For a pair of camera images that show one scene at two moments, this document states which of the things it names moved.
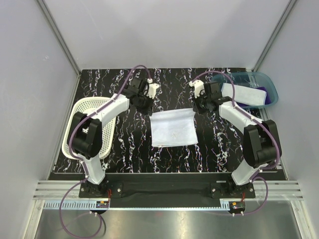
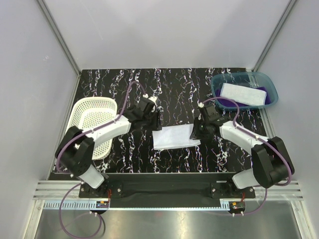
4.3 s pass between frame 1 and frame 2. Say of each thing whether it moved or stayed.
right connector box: stayed
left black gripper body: moved
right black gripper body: moved
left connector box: stayed
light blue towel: stayed
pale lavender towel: moved
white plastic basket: stayed
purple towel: stayed
